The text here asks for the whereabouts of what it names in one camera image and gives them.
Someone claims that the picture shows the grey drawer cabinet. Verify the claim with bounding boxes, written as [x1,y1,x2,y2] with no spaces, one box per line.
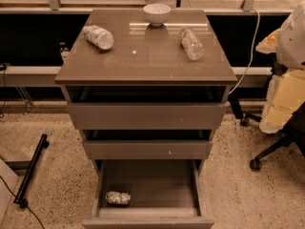
[53,9,238,229]

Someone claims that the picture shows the grey drawer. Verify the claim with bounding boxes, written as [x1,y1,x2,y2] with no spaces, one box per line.
[82,159,214,229]
[83,130,213,159]
[67,102,226,130]

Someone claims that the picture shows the grey bottom drawer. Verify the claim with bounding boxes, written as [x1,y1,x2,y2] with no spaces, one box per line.
[82,159,214,229]

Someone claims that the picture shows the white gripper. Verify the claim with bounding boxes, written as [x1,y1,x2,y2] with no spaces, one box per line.
[255,1,305,134]

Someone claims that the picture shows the right clear plastic bottle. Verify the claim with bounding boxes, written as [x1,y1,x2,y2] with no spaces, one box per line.
[179,27,203,61]

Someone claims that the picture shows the white bowl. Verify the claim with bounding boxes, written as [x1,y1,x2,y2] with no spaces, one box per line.
[143,4,172,26]

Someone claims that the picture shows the grey top drawer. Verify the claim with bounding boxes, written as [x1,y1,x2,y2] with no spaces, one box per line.
[67,102,226,130]

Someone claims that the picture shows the left clear plastic bottle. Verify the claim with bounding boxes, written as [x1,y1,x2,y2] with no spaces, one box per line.
[83,25,114,50]

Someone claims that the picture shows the white cable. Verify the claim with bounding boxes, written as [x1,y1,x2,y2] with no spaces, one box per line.
[228,9,261,95]

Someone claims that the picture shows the clear plastic bottle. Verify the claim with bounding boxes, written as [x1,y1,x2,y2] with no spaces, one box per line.
[179,27,203,61]
[83,25,114,50]

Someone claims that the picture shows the grey middle drawer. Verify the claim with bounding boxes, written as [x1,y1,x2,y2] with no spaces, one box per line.
[83,130,213,159]

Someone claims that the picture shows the black bar stand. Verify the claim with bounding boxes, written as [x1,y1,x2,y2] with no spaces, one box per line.
[13,134,49,209]

